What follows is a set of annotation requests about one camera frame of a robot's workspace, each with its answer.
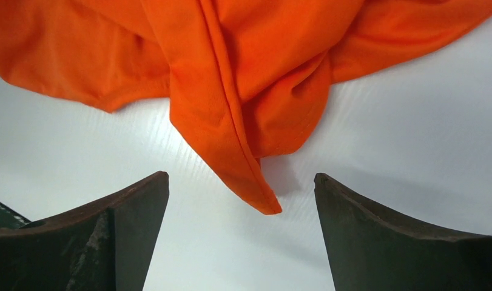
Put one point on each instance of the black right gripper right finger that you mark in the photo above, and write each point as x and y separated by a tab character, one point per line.
373	247

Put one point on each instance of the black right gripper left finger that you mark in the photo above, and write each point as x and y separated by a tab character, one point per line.
106	244

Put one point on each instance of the orange t shirt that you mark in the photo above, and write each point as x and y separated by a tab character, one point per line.
246	79

